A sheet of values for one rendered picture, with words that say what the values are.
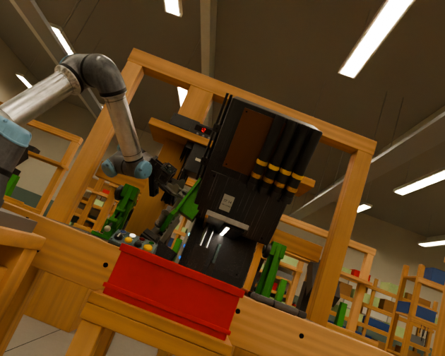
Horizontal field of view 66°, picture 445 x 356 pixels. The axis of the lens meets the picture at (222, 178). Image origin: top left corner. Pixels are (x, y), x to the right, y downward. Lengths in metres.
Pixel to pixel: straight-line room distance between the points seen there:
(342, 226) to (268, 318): 0.89
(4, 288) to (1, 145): 0.38
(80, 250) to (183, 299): 0.48
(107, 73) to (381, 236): 12.10
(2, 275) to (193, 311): 0.54
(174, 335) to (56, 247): 0.56
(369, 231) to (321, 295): 10.89
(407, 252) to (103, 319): 12.68
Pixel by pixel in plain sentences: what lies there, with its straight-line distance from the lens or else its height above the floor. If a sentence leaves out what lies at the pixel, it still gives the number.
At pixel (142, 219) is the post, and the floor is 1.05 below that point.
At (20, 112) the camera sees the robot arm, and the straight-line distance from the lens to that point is 1.25.
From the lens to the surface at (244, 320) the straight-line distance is 1.19.
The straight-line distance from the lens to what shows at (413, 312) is 6.18.
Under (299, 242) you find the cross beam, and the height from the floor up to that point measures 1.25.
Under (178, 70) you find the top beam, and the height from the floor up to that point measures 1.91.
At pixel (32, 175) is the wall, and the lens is 13.18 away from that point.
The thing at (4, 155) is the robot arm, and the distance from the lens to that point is 1.07.
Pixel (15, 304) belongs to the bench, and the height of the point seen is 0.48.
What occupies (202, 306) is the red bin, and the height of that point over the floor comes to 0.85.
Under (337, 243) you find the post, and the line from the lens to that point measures 1.93.
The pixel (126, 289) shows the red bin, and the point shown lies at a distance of 0.87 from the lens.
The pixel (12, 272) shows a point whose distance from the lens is 1.12.
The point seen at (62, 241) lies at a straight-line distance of 1.24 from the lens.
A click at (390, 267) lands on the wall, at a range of 12.94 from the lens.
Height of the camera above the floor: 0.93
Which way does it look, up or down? 15 degrees up
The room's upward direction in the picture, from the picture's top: 21 degrees clockwise
